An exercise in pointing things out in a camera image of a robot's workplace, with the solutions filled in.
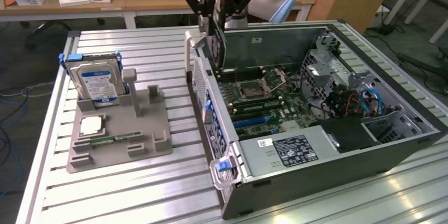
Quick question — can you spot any graphics card with fan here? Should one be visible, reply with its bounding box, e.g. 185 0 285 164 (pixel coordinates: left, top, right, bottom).
205 0 229 70

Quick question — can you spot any wooden desk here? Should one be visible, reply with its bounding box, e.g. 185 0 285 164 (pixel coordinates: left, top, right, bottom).
0 0 317 29

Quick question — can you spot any metal socket cover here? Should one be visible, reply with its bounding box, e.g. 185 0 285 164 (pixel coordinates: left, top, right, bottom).
260 67 290 91

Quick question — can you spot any CPU socket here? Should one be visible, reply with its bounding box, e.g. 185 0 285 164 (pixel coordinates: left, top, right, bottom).
237 80 270 102

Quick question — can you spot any silver drive cage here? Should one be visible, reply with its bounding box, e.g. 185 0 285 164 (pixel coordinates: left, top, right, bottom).
300 34 356 99

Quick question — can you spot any RAM stick with white label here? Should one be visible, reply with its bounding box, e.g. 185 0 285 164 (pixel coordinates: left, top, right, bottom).
230 98 284 111

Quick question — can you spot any hard disk in blue caddy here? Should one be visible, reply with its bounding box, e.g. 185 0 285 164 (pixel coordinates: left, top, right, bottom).
58 50 124 108

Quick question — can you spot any black office chair base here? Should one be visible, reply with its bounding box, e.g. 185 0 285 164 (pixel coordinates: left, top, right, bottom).
22 20 73 50

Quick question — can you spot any green motherboard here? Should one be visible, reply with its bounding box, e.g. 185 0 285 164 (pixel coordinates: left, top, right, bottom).
209 62 332 142

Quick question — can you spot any blue long expansion slot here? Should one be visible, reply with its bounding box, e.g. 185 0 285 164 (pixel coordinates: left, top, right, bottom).
232 115 273 128

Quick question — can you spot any grey parts rack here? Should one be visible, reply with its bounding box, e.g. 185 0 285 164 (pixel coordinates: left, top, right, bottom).
65 68 174 174

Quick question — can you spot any silver chipset heatsink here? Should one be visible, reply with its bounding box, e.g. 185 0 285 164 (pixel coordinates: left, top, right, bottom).
278 121 301 132

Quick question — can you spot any silver CPU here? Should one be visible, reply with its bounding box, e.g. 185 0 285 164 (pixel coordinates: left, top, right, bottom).
80 116 104 134

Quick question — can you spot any black stand base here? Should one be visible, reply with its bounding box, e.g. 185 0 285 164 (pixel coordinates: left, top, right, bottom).
397 50 448 78

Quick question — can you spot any green RAM stick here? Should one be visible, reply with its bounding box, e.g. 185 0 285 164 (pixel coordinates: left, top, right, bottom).
89 134 133 146

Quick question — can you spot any grey power supply unit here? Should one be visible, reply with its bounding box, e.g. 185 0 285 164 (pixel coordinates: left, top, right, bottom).
238 125 341 178

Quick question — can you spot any blue case latch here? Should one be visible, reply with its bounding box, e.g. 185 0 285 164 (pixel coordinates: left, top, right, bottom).
216 161 233 173

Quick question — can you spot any silver disk bay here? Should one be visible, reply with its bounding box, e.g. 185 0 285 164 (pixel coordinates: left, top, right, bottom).
360 110 422 145

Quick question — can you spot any open dark PC case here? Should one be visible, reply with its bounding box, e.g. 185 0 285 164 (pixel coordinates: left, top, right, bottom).
184 23 442 221

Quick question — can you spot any red disk wire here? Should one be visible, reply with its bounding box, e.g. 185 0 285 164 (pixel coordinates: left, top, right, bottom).
344 91 354 116

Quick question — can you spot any blue disk wire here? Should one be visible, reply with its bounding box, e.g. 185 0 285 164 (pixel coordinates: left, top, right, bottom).
358 88 386 116

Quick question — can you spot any white floor cable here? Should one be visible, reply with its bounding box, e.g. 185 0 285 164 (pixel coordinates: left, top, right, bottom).
0 82 53 98

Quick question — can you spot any blue floor cable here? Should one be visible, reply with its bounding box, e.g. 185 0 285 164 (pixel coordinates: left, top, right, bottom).
0 95 30 198

